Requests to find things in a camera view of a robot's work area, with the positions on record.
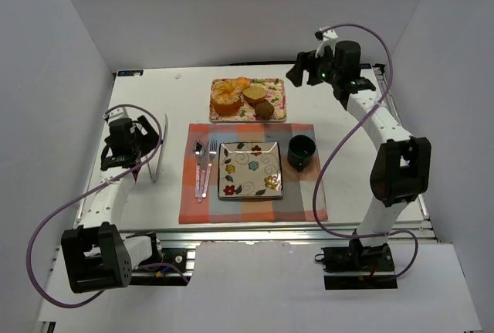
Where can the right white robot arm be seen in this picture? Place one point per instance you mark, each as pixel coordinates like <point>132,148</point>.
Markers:
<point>401,169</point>

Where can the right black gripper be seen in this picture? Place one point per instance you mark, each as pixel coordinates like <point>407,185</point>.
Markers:
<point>309,65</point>

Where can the white upright panel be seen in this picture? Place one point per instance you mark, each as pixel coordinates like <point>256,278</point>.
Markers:
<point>154,174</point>

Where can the floral square plate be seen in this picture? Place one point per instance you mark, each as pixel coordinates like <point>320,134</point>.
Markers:
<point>249,170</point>

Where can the dark green mug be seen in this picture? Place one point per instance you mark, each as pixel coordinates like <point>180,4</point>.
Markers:
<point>301,150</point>

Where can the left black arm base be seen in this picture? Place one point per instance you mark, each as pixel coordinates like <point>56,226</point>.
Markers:
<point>168,269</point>

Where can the spoon with pink handle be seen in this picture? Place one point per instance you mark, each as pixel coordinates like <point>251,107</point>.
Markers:
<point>199,151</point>

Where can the brown chocolate muffin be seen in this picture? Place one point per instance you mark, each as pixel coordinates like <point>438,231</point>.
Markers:
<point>264,110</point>

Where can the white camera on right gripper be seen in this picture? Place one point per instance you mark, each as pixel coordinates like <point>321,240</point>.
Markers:
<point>327,37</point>

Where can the cut yellow muffin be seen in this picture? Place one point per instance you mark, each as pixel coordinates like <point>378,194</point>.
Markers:
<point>254,95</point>

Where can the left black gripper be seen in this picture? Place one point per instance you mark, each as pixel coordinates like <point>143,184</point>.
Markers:
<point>144,132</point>

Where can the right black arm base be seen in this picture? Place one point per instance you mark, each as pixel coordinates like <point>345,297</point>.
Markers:
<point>348,269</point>

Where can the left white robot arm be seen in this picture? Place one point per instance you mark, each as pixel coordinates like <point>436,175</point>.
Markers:
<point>96,256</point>

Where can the small orange bread roll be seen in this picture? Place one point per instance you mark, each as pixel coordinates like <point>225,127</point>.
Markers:
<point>243,82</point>

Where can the floral serving tray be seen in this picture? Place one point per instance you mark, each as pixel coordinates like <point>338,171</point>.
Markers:
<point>276,95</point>

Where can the fork with pink handle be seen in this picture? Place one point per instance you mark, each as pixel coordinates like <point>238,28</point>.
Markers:
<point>213,151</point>

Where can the orange checkered placemat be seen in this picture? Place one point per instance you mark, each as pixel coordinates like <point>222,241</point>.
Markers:
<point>303,199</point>

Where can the large sugared bread bun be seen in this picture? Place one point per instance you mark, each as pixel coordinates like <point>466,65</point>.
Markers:
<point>226,97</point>

